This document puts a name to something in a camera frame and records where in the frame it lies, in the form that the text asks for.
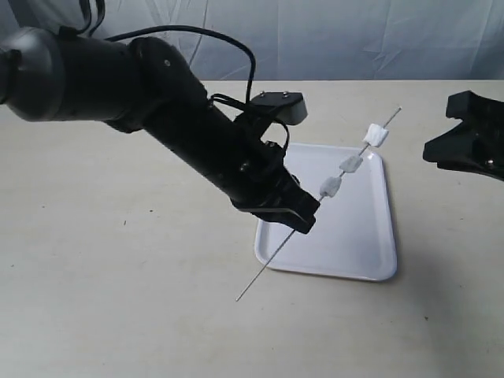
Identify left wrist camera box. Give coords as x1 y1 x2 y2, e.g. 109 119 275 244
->
251 91 308 126

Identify grey wrinkled backdrop curtain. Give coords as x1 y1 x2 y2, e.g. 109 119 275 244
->
0 0 504 82

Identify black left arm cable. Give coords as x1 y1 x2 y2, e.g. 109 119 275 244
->
76 0 291 158

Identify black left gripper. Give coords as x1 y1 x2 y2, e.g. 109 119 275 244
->
212 137 319 233

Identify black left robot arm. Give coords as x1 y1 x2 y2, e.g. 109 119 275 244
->
1 28 320 234

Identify white marshmallow handle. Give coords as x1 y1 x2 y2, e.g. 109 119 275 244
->
319 176 342 198

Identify thin metal skewer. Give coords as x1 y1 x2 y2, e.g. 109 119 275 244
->
235 106 402 302

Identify white rectangular plastic tray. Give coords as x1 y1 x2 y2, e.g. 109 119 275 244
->
254 151 397 282

